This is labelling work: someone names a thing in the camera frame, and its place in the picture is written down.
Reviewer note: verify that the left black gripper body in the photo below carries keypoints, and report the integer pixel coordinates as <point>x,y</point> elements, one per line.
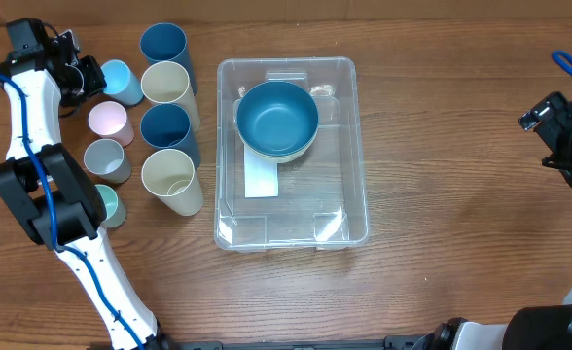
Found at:
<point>75,86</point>

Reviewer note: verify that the light blue small cup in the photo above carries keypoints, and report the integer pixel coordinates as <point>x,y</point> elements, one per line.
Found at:
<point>121,83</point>

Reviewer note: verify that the pink small cup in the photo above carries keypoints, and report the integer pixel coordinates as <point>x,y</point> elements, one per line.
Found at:
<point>109,119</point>

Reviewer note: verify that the grey small cup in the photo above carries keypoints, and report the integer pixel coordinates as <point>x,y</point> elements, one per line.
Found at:
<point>106,158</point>

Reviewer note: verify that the dark blue bowl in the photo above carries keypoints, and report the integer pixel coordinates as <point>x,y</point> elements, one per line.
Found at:
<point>277,107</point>

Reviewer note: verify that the cream bowl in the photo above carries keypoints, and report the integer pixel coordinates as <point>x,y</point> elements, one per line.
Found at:
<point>278,147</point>
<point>277,159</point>

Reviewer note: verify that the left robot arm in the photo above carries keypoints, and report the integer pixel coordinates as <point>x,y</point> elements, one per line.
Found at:
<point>52,198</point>

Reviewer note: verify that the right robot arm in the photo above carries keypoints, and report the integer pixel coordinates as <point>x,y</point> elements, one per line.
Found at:
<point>539,327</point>

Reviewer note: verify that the far beige tall cup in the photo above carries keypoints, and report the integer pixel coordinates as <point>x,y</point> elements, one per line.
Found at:
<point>168,82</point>

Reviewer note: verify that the beige tall cup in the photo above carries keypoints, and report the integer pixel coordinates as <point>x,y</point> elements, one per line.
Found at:
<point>168,82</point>
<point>171,177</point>

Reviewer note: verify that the far dark blue tall cup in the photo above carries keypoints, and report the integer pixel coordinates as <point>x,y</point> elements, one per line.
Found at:
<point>168,42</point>

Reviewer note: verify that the dark blue tall cup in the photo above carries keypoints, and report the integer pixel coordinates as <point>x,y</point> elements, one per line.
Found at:
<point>168,42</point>
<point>168,126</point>

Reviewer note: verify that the near dark blue tall cup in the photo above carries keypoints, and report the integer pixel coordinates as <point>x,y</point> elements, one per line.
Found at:
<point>168,126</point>

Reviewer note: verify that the near beige tall cup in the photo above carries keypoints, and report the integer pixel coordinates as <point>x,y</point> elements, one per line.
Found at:
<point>171,177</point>

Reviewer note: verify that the mint green small cup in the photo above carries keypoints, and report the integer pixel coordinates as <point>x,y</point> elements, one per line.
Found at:
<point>115,209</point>

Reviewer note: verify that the white label in bin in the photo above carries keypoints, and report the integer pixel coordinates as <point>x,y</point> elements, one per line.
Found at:
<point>260,176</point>

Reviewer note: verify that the clear plastic storage bin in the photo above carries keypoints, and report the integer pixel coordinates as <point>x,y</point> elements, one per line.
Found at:
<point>322,199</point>

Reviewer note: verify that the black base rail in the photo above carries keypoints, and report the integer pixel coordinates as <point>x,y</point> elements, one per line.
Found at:
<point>398,342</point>

